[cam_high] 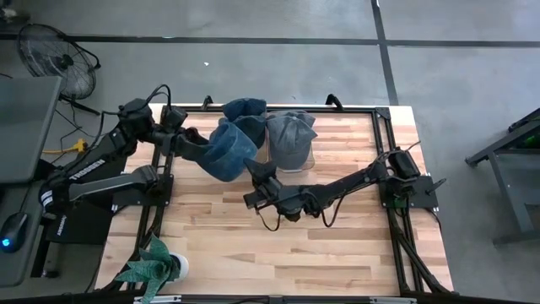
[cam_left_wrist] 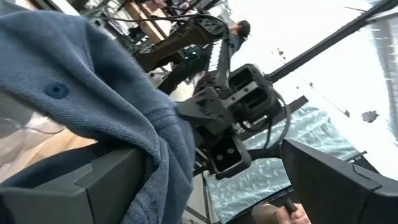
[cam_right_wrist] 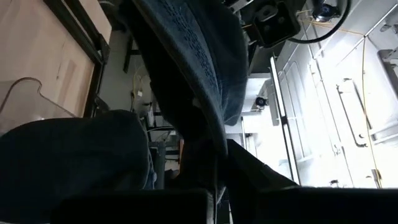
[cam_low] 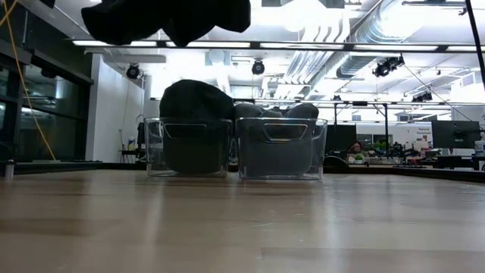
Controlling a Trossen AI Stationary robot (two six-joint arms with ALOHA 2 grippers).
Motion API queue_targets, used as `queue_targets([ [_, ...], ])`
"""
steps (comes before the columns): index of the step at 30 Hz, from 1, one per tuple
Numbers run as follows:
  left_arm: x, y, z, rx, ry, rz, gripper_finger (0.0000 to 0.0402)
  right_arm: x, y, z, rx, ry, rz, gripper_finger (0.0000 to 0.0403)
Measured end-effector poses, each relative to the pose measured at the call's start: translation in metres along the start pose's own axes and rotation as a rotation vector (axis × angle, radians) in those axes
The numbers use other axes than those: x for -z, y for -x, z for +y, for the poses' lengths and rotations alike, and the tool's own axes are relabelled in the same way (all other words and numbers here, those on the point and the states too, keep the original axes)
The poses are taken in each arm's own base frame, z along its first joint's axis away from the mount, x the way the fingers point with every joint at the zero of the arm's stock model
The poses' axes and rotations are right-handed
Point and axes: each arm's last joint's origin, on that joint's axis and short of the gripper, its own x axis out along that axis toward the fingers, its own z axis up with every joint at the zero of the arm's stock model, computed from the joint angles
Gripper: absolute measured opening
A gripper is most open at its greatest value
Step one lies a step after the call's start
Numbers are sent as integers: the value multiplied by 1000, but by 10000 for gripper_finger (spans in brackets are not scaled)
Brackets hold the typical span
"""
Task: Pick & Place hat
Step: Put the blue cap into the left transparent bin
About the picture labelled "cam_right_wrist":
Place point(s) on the black hanging spotlight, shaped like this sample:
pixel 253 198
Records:
pixel 261 102
pixel 325 9

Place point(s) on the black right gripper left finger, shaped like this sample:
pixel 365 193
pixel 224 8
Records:
pixel 140 208

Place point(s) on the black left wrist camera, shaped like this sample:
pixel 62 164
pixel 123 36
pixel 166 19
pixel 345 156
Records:
pixel 273 25

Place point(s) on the clear plastic bin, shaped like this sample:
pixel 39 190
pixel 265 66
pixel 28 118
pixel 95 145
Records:
pixel 31 99

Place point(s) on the overhead LED light bar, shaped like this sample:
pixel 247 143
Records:
pixel 284 124

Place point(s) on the black aluminium rig frame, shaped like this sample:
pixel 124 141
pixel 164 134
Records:
pixel 90 40

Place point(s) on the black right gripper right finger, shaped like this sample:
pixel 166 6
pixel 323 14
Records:
pixel 280 205

